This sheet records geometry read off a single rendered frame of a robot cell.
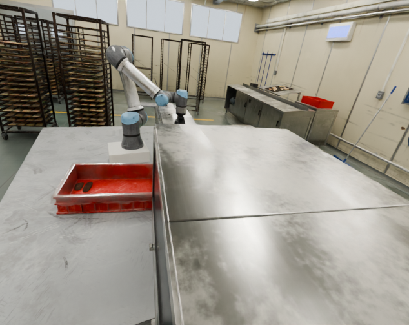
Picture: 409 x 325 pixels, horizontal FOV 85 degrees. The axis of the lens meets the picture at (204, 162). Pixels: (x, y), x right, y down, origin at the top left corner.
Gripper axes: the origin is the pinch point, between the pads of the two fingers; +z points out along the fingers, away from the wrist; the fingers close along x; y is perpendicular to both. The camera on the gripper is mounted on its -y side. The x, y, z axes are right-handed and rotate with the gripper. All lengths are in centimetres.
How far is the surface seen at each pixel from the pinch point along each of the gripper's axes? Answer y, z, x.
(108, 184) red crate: -42, 11, 45
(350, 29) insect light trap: 267, -135, -362
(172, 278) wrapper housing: -139, -36, 23
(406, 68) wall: 137, -75, -371
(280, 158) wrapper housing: -108, -36, -10
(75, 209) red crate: -66, 9, 55
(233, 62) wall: 699, -42, -295
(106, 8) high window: 699, -147, 132
